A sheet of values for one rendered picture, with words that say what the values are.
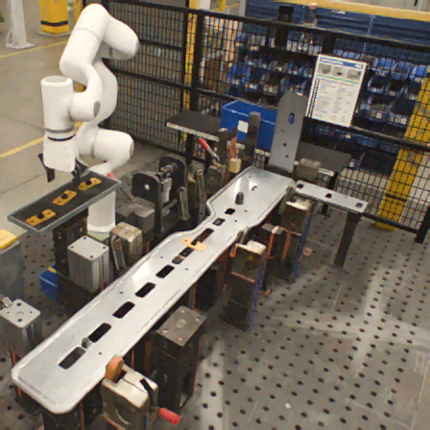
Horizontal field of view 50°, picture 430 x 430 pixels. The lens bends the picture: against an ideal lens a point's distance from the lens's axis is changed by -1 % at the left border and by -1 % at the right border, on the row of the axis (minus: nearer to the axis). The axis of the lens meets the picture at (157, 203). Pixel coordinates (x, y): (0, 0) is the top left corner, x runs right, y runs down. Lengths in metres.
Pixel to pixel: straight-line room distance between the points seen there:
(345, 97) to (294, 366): 1.20
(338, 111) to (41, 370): 1.68
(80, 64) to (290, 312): 1.14
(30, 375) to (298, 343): 0.93
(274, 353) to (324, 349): 0.18
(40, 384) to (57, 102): 0.71
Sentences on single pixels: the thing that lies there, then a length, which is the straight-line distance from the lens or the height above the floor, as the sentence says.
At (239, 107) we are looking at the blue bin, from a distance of 2.42.
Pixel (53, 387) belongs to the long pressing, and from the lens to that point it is 1.15.
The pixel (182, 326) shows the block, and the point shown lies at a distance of 1.23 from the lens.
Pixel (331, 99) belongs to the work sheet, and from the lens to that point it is 2.27.
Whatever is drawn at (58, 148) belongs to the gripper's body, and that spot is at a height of 1.35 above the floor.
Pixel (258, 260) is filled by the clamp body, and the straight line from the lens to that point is 1.50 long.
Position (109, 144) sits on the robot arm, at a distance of 1.78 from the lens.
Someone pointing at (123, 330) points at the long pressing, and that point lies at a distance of 1.25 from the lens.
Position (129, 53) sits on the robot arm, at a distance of 1.66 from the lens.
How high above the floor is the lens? 1.92
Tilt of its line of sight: 32 degrees down
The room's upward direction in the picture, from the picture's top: 3 degrees clockwise
